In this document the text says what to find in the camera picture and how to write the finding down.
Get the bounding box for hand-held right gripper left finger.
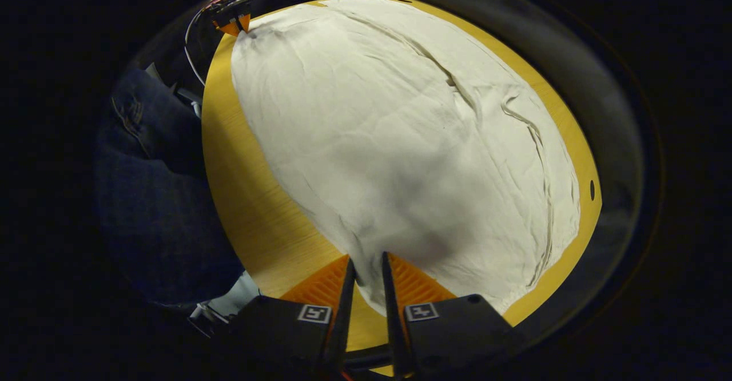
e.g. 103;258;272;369
229;254;356;379

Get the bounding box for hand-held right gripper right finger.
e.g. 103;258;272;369
382;251;515;379

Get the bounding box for white jeans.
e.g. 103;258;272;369
230;0;582;317

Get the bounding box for person's blue denim legs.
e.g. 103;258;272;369
94;68;246;308

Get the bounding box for thin white cable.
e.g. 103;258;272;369
184;2;217;88

